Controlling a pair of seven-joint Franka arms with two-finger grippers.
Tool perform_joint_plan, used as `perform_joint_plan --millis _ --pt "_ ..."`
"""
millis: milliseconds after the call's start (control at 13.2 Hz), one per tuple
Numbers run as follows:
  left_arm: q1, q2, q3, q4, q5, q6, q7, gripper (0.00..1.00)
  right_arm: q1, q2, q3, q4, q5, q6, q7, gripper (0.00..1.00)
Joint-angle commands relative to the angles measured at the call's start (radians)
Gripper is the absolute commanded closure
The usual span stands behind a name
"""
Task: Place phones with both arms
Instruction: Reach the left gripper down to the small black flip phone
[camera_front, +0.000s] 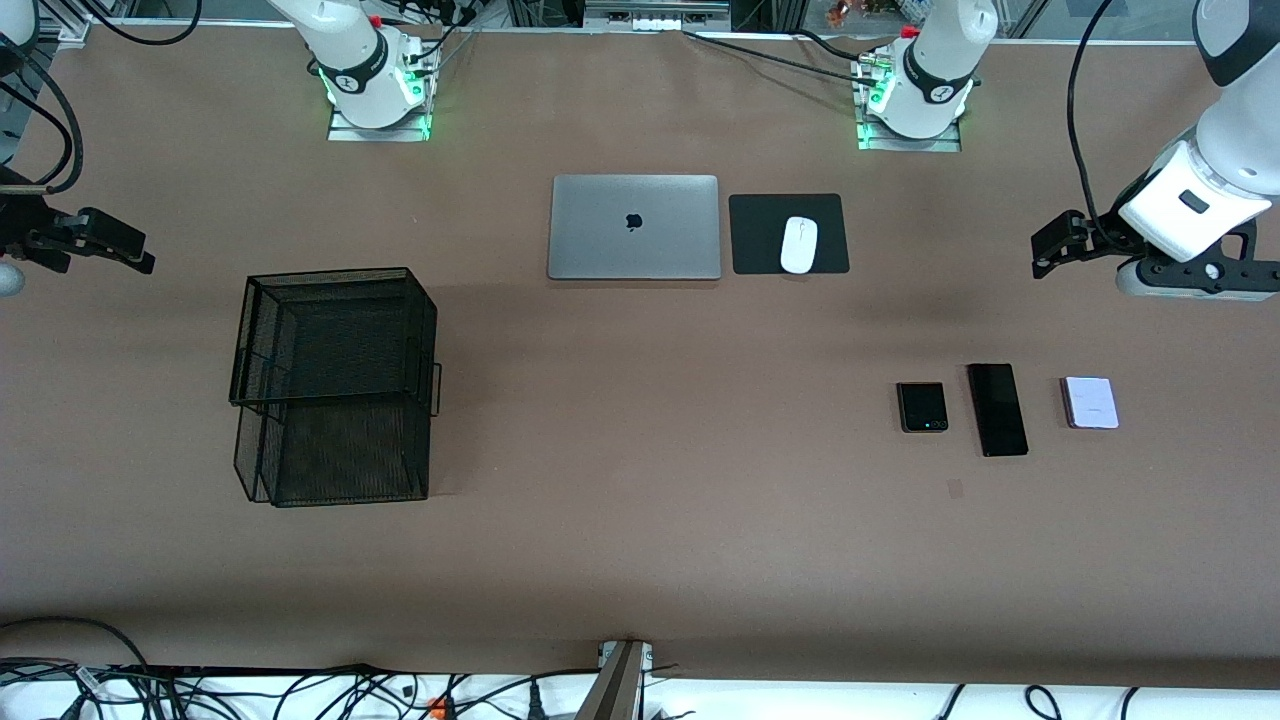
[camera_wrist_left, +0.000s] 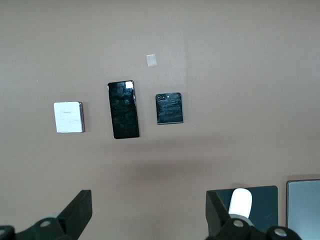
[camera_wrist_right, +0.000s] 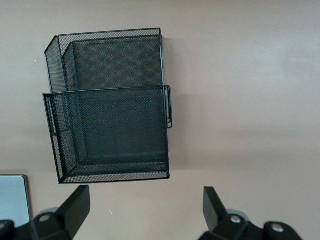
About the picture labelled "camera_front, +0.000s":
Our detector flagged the lavender flip phone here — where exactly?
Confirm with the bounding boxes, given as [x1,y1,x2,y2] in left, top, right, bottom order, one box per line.
[1060,376,1120,431]

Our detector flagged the tall black smartphone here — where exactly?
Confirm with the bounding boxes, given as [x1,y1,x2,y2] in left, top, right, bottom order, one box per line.
[966,363,1030,459]

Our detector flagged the small black flip phone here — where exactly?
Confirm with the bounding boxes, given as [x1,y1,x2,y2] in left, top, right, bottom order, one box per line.
[896,381,950,434]

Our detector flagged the white computer mouse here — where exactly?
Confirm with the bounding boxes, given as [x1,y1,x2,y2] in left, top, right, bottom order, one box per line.
[780,216,819,275]

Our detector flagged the black mouse pad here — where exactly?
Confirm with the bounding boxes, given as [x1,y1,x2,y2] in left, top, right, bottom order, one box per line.
[728,193,851,276]

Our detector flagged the silver closed laptop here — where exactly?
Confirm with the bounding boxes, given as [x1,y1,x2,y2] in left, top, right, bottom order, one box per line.
[547,174,722,282]

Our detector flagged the grey power strip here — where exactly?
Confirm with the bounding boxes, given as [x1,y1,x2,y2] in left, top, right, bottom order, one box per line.
[583,0,731,33]

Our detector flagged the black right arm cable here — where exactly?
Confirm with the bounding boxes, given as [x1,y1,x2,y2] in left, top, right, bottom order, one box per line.
[0,0,201,196]

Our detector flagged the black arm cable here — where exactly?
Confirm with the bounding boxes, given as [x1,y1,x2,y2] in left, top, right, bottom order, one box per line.
[1067,0,1131,251]
[0,0,201,196]

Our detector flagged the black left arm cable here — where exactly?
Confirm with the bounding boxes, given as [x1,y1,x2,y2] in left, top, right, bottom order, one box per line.
[1067,0,1131,251]

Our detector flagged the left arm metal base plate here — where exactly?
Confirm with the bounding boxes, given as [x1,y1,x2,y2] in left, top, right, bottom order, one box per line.
[855,50,964,153]

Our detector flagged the aluminium frame rail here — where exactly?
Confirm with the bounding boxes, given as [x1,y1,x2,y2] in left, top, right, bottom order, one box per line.
[35,0,93,46]

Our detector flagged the black wire mesh tray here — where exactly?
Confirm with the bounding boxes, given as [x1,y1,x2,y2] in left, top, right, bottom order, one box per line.
[229,266,443,508]

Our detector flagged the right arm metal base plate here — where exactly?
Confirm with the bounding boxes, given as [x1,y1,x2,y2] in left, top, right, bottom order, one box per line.
[328,45,434,143]

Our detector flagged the short black table cable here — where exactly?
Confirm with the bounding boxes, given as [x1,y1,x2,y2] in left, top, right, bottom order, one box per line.
[795,28,869,63]

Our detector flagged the long black table cable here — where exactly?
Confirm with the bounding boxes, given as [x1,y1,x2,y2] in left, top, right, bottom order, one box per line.
[683,29,886,89]

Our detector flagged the black looped cable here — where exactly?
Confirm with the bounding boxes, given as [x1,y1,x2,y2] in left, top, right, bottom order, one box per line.
[0,616,153,676]

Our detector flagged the black base cable bundle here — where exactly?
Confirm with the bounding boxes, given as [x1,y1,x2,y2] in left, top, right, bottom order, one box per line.
[395,0,481,76]

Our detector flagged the long black edge cable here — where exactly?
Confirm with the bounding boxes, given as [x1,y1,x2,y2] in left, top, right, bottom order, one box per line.
[120,660,601,693]

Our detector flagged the grey metal mount post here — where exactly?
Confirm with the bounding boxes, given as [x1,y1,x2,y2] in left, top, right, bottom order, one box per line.
[575,640,656,720]

